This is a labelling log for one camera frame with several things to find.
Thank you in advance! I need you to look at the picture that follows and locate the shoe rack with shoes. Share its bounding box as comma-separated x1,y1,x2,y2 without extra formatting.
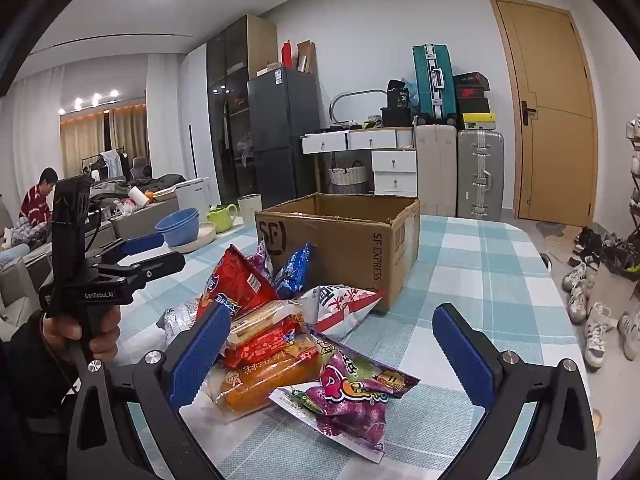
562,115,640,371

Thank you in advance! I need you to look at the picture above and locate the blue bowl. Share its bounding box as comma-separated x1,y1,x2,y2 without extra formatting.
159,227,200,247
156,208,201,233

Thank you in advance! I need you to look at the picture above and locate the red sausage packet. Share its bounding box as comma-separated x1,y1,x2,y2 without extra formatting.
220,302,306,368

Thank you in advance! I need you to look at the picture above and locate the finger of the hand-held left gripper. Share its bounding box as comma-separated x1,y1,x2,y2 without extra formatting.
90,232,166,267
100,251,187,286

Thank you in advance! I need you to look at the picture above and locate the white appliance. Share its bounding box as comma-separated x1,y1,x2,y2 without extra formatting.
172,176,211,213

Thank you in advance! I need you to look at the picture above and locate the arched mirror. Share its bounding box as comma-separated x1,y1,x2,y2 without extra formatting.
328,89,388,128

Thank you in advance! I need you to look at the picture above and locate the silver snack packet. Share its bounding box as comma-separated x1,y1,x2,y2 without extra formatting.
157,297,206,341

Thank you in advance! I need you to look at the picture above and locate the beige curtain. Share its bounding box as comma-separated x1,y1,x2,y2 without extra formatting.
60,102,148,171

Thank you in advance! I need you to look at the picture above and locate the grey sofa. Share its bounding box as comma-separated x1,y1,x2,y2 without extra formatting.
0,240,56,321

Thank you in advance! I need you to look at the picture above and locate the red noodle packet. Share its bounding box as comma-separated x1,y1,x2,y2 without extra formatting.
197,244,278,321

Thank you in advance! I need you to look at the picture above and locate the silver suitcase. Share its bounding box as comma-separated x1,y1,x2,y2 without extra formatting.
456,129,506,221

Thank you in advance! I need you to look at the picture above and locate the wooden door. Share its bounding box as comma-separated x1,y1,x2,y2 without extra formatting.
489,0,600,221

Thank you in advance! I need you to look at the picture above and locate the orange bread packet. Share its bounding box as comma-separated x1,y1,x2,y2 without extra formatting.
202,335,333,418

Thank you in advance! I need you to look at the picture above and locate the green pitcher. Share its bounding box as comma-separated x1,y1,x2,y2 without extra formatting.
206,203,238,233

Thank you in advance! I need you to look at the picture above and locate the black bag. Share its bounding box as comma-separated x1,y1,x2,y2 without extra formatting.
386,79,413,108

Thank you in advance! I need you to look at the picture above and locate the clothes rack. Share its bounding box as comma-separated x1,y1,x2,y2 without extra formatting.
80,147,131,181

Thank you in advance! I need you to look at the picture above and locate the beige bowl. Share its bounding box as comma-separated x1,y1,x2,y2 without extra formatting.
175,222,217,254

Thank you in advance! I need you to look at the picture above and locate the person's left hand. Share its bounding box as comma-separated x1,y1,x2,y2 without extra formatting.
41,305,122,361

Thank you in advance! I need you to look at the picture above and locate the yellow black shoe box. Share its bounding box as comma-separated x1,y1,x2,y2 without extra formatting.
461,112,497,131

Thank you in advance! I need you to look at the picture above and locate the blue snack packet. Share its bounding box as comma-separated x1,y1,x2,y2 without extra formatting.
274,242,312,301

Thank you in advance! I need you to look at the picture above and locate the white red snack bag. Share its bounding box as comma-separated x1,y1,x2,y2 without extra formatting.
295,285,386,336

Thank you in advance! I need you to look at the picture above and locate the dark glass cabinet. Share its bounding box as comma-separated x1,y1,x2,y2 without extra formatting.
206,14,278,206

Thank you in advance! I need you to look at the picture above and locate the person's left forearm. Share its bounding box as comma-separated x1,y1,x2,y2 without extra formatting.
0,310,88,480

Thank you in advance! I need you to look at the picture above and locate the white drawer desk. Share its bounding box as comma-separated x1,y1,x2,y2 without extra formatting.
301,127,418,196

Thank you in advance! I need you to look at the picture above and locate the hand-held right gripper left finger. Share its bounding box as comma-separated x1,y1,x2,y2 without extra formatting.
67,301,233,480

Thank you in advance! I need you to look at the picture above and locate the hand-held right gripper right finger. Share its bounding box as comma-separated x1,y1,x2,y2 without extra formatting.
420,303,601,480

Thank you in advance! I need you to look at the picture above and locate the purple snack packet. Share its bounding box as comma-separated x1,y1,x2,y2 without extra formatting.
247,241,276,286

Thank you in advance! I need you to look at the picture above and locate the teal suitcase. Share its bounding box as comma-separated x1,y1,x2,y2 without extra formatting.
412,43,457,126

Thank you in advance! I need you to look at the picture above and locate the dark grey fridge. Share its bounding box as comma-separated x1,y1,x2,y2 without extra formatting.
247,66,323,208

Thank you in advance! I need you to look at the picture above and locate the purple sweet potato packet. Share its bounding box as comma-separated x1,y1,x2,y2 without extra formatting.
269,330,422,463

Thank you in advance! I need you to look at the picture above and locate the woven basket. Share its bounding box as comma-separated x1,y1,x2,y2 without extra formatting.
327,161,368,194

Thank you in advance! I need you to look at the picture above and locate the tall cardboard box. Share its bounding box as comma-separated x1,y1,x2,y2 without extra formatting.
296,40,316,75

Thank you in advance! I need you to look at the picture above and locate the beige suitcase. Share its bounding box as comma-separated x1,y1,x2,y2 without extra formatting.
415,123,458,217

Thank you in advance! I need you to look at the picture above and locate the black storage box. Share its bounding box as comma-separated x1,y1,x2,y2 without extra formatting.
380,106,416,128

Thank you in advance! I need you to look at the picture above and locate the beige tumbler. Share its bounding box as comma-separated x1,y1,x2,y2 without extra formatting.
237,193,263,226

